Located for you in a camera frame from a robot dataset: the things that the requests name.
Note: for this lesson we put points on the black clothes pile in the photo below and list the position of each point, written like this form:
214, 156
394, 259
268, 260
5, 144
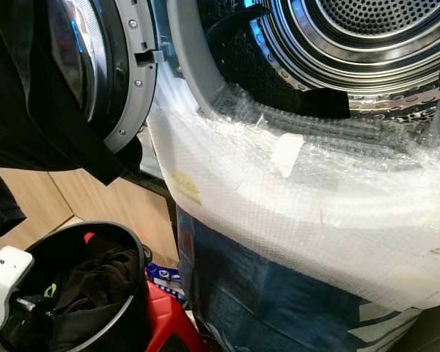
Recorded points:
95, 286

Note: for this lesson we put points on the front-loading washing machine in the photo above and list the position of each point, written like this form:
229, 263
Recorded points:
279, 308

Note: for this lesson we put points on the black round laundry bucket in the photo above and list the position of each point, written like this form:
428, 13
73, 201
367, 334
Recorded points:
136, 308

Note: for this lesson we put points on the red plastic stool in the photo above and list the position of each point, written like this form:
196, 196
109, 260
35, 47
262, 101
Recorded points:
165, 315

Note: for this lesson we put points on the blue and white package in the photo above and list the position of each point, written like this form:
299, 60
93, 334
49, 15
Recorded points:
165, 279

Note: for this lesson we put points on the clear bubble wrap sheet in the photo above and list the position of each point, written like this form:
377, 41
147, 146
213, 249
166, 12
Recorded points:
315, 220

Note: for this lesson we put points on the white tape patch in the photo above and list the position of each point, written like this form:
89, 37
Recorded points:
287, 154

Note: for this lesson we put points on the round washer door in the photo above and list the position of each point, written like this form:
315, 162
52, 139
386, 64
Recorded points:
136, 73

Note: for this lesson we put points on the perforated steel washer drum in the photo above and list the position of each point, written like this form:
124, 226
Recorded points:
367, 29

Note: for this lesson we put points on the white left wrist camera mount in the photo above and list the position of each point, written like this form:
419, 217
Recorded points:
6, 273

